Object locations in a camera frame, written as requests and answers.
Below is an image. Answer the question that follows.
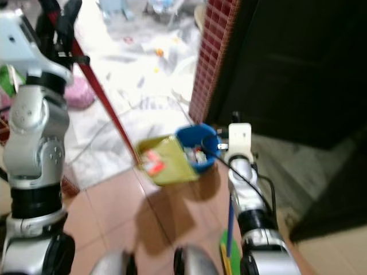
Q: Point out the pink dotted bag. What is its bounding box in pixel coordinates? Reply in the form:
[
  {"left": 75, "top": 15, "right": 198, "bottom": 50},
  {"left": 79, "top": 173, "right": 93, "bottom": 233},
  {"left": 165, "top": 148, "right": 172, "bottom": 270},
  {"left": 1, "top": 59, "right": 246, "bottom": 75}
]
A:
[{"left": 64, "top": 76, "right": 96, "bottom": 111}]

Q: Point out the dark door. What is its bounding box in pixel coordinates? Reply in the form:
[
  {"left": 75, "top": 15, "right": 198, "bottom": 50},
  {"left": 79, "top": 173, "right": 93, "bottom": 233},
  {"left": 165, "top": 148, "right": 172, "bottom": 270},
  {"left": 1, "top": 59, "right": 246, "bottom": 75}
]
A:
[{"left": 206, "top": 0, "right": 367, "bottom": 151}]

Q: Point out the rubbish in bin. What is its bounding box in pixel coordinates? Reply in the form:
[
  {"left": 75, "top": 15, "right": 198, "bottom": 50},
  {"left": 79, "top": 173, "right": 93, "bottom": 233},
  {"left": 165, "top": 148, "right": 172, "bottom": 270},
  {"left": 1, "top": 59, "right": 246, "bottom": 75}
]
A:
[{"left": 185, "top": 144, "right": 207, "bottom": 164}]

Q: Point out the blue plastic bin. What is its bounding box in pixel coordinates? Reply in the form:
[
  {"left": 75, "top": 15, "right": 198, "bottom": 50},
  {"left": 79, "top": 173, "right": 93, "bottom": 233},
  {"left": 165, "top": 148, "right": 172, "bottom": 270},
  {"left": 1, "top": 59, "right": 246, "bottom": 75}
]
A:
[{"left": 175, "top": 123, "right": 220, "bottom": 174}]

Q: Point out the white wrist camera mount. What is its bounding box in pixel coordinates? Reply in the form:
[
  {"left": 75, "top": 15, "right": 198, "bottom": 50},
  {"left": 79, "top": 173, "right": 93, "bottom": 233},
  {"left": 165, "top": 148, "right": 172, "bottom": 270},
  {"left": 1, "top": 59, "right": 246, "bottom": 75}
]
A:
[
  {"left": 227, "top": 122, "right": 253, "bottom": 162},
  {"left": 0, "top": 9, "right": 74, "bottom": 85}
]

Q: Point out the grey left robot leg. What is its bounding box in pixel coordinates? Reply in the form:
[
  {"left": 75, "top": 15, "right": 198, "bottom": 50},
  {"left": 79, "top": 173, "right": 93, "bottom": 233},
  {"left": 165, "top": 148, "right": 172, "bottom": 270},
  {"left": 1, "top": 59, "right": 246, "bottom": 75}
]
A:
[{"left": 91, "top": 251, "right": 139, "bottom": 275}]

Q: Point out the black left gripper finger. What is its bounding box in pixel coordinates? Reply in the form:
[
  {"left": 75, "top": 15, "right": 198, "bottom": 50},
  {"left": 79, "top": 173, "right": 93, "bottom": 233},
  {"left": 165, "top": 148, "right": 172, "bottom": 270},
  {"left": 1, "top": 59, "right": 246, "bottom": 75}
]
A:
[
  {"left": 36, "top": 0, "right": 61, "bottom": 29},
  {"left": 63, "top": 0, "right": 84, "bottom": 29}
]

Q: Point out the red tiled column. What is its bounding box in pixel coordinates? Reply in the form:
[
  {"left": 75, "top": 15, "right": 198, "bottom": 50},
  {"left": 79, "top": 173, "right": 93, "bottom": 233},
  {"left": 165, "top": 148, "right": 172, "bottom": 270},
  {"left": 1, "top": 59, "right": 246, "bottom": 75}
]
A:
[{"left": 188, "top": 0, "right": 241, "bottom": 124}]

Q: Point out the green dustpan with red handle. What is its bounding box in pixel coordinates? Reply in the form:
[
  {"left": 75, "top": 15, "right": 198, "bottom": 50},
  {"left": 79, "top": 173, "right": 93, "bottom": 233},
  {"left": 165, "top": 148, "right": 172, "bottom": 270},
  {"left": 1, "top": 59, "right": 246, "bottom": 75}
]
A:
[{"left": 47, "top": 9, "right": 199, "bottom": 186}]

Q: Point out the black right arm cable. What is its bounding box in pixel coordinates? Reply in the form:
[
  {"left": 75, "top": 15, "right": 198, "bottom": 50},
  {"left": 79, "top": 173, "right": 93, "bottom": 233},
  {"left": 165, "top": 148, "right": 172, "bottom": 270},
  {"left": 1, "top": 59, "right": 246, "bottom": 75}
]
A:
[{"left": 215, "top": 129, "right": 279, "bottom": 221}]

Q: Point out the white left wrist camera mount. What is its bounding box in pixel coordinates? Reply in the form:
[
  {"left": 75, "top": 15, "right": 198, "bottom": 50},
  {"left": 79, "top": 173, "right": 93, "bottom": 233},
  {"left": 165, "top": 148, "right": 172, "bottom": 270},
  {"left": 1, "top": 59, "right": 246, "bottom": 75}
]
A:
[{"left": 0, "top": 9, "right": 74, "bottom": 85}]

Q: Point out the grey robot leg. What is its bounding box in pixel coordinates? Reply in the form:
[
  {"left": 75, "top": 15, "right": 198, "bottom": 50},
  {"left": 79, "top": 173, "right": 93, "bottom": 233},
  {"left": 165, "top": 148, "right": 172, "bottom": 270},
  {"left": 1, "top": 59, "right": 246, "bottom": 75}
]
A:
[
  {"left": 91, "top": 251, "right": 139, "bottom": 275},
  {"left": 173, "top": 246, "right": 225, "bottom": 275}
]

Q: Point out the grey right robot leg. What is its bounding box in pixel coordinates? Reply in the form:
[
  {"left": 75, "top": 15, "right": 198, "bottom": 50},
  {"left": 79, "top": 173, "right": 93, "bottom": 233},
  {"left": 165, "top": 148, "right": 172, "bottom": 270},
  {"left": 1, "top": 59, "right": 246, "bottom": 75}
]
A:
[{"left": 173, "top": 246, "right": 225, "bottom": 275}]

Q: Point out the green plastic wrapper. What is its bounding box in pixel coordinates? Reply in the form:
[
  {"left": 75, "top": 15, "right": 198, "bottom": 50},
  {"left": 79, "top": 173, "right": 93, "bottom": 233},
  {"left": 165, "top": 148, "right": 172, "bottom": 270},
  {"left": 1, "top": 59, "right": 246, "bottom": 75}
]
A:
[{"left": 0, "top": 66, "right": 19, "bottom": 95}]

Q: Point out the green broom with blue handle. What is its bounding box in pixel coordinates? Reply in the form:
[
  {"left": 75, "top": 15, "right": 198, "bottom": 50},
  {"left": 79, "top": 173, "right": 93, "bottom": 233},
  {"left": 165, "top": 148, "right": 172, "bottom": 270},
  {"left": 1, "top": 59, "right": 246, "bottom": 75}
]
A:
[{"left": 219, "top": 201, "right": 243, "bottom": 275}]

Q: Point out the red snack packet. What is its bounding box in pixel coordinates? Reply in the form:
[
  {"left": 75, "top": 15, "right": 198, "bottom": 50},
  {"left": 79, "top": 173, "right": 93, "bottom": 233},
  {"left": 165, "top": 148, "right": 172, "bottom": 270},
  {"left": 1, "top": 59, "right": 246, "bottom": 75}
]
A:
[{"left": 142, "top": 149, "right": 165, "bottom": 176}]

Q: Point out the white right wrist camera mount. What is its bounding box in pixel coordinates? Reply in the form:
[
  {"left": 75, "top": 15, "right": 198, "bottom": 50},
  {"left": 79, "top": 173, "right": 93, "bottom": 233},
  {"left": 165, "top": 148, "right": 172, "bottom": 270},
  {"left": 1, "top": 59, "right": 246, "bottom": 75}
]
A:
[{"left": 227, "top": 122, "right": 253, "bottom": 162}]

